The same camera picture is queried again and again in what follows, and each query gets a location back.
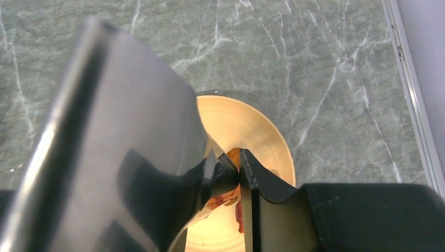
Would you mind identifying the orange red food piece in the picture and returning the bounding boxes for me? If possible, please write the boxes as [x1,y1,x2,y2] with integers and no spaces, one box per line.
[227,148,241,170]

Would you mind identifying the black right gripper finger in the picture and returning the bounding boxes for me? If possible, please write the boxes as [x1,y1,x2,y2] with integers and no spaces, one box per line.
[240,149,444,251]

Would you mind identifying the tan round plate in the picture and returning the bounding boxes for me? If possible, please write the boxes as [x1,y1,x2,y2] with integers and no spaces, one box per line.
[185,95,296,251]

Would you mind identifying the aluminium rail on right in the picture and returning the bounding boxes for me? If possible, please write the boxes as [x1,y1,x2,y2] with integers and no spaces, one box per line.
[382,1,444,197]

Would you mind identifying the shiny metal tongs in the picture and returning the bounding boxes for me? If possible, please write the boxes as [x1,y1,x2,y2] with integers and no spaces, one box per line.
[1,17,239,251]

